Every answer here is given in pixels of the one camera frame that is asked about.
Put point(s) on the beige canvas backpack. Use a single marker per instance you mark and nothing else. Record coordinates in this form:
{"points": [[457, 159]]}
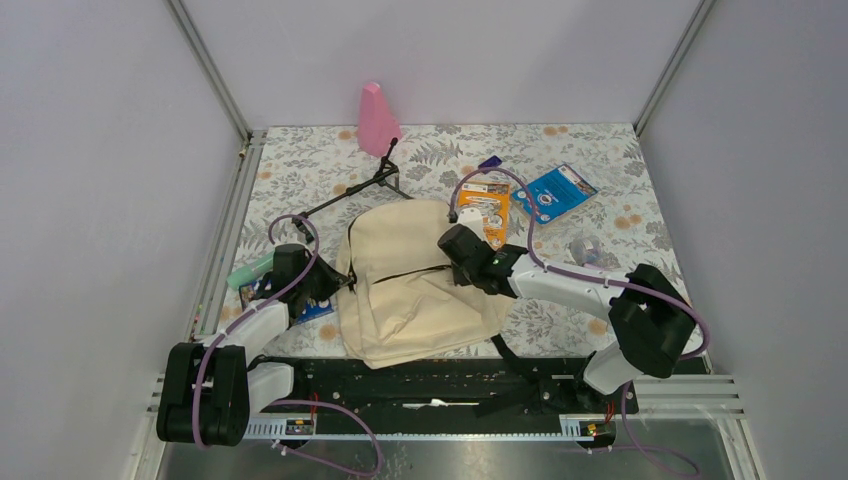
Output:
{"points": [[402, 303]]}

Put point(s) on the orange booklet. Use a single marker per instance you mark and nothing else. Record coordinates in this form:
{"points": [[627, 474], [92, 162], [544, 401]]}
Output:
{"points": [[488, 204]]}

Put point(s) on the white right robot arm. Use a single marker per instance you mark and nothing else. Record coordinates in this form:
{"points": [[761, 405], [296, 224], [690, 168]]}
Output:
{"points": [[654, 327]]}

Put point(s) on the black compass tool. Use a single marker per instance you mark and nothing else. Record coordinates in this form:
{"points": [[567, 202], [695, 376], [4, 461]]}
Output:
{"points": [[387, 176]]}

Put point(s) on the blue booklet right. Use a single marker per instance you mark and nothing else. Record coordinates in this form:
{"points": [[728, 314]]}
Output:
{"points": [[554, 194]]}

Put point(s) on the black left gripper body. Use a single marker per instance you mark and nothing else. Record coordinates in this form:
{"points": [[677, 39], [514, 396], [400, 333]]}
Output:
{"points": [[320, 283]]}

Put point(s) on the small purple box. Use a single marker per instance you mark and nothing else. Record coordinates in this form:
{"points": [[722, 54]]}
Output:
{"points": [[491, 162]]}

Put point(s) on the clear pen pack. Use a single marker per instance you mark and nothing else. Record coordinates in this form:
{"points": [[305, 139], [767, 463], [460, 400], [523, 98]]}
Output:
{"points": [[586, 250]]}

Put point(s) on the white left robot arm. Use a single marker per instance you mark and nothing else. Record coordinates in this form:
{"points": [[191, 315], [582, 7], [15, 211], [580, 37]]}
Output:
{"points": [[212, 388]]}

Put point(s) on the blue picture book left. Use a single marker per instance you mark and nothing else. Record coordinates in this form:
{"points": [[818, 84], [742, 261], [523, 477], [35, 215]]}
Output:
{"points": [[318, 308]]}

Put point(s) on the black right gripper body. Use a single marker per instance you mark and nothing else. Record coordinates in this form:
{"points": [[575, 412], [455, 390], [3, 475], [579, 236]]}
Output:
{"points": [[462, 276]]}

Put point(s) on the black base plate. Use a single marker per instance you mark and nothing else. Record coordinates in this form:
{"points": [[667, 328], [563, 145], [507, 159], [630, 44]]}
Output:
{"points": [[456, 396]]}

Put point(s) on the green tube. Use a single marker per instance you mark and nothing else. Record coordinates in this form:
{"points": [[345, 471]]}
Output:
{"points": [[250, 272]]}

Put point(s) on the pink cone-shaped object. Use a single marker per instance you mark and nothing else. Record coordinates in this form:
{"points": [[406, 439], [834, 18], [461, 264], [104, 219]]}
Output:
{"points": [[377, 126]]}

